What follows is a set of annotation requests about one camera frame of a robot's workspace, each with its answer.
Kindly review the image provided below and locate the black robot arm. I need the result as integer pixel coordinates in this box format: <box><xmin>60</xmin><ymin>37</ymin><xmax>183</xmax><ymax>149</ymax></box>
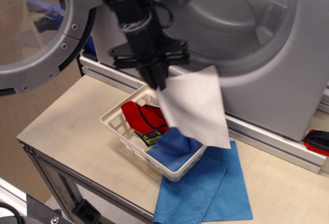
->
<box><xmin>103</xmin><ymin>0</ymin><xmax>190</xmax><ymax>90</ymax></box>

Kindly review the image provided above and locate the blue object behind door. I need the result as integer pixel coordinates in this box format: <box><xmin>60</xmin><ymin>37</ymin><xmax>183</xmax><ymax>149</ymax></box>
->
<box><xmin>26</xmin><ymin>0</ymin><xmax>97</xmax><ymax>58</ymax></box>

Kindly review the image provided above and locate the red garment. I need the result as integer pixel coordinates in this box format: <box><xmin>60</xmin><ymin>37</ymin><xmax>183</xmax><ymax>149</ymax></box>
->
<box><xmin>121</xmin><ymin>101</ymin><xmax>169</xmax><ymax>134</ymax></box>

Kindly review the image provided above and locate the metal table frame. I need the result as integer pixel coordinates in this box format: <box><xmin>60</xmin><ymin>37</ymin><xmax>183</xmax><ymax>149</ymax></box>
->
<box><xmin>19</xmin><ymin>140</ymin><xmax>153</xmax><ymax>223</ymax></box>

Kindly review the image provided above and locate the blue cloth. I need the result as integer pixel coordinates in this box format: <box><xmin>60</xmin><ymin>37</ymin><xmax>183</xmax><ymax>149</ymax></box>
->
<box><xmin>152</xmin><ymin>141</ymin><xmax>253</xmax><ymax>223</ymax></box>

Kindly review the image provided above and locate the red and black tool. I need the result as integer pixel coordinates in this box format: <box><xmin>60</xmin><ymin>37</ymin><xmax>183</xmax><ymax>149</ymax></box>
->
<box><xmin>304</xmin><ymin>129</ymin><xmax>328</xmax><ymax>157</ymax></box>

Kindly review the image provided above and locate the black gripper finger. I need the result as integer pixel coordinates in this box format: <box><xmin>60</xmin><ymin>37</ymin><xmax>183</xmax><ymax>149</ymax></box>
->
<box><xmin>155</xmin><ymin>63</ymin><xmax>168</xmax><ymax>90</ymax></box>
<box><xmin>138</xmin><ymin>67</ymin><xmax>158</xmax><ymax>89</ymax></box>

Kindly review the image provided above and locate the grey toy washing machine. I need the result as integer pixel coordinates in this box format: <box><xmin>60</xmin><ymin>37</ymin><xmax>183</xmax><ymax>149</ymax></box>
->
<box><xmin>95</xmin><ymin>0</ymin><xmax>328</xmax><ymax>141</ymax></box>

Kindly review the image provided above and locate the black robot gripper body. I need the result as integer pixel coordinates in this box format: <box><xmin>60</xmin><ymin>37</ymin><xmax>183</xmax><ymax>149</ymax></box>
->
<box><xmin>107</xmin><ymin>29</ymin><xmax>190</xmax><ymax>68</ymax></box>

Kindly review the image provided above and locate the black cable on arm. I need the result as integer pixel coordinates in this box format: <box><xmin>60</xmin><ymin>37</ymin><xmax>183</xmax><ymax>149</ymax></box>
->
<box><xmin>153</xmin><ymin>2</ymin><xmax>174</xmax><ymax>29</ymax></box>

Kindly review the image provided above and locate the yellow-green garment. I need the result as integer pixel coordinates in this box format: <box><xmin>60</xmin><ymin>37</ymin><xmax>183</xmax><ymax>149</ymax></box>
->
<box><xmin>134</xmin><ymin>130</ymin><xmax>163</xmax><ymax>152</ymax></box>

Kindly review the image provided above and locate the grey round machine door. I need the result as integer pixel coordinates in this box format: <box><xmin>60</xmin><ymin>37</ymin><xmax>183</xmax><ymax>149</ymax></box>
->
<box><xmin>1</xmin><ymin>0</ymin><xmax>102</xmax><ymax>96</ymax></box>

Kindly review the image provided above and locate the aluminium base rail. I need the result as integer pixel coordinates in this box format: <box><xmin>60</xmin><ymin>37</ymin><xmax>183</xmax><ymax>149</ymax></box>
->
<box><xmin>79</xmin><ymin>56</ymin><xmax>328</xmax><ymax>173</ymax></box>

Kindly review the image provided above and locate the black cable bottom left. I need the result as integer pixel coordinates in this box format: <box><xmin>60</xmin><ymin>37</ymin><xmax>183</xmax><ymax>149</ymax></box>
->
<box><xmin>0</xmin><ymin>200</ymin><xmax>26</xmax><ymax>224</ymax></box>

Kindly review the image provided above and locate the white plastic basket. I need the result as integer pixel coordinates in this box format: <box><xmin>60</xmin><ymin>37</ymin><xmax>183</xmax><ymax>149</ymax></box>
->
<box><xmin>100</xmin><ymin>85</ymin><xmax>207</xmax><ymax>182</ymax></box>

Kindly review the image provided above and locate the grey cloth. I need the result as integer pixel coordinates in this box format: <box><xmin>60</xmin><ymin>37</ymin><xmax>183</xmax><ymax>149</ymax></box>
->
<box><xmin>156</xmin><ymin>66</ymin><xmax>231</xmax><ymax>149</ymax></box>

